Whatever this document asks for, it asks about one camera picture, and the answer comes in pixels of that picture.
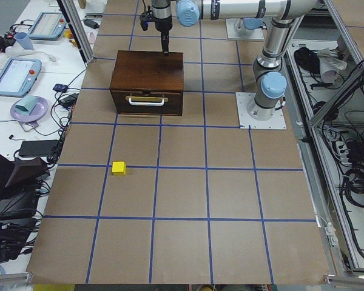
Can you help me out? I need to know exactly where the wooden drawer with white handle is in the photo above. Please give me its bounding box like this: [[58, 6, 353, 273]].
[[110, 90, 183, 116]]

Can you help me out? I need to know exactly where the dark wooden drawer box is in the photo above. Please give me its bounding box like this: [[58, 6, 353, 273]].
[[109, 50, 184, 117]]

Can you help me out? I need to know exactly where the small blue black device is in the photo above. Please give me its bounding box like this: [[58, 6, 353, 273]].
[[53, 84, 69, 93]]

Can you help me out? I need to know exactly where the far blue teach pendant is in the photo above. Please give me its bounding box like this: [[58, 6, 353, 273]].
[[28, 12, 67, 41]]

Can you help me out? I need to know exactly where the pink cup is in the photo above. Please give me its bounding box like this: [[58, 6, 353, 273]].
[[86, 32, 96, 44]]

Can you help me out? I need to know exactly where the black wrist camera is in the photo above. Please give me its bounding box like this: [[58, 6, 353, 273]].
[[140, 12, 153, 32]]

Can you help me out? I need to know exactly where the near blue teach pendant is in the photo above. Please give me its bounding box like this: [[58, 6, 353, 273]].
[[0, 58, 42, 98]]

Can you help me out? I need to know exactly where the teal box on plate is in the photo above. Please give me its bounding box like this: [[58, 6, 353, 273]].
[[15, 95, 37, 115]]

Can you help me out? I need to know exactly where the purple plate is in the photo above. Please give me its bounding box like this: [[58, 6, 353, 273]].
[[10, 94, 49, 122]]

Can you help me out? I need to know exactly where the blue teach pendant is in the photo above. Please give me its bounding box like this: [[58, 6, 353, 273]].
[[0, 58, 42, 98], [28, 12, 67, 41]]

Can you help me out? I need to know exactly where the light blue plastic cup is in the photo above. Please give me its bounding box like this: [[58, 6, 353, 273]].
[[15, 32, 34, 50]]

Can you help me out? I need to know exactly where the black power adapter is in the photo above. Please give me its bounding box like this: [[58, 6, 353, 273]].
[[83, 19, 99, 29]]

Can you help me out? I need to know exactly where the yellow cube block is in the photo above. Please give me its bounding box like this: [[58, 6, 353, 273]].
[[112, 161, 126, 176]]

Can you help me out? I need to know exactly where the black flat tablet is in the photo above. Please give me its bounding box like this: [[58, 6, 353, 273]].
[[18, 139, 58, 158]]

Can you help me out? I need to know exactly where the aluminium frame post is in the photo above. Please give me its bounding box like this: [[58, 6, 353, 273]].
[[57, 0, 94, 64]]

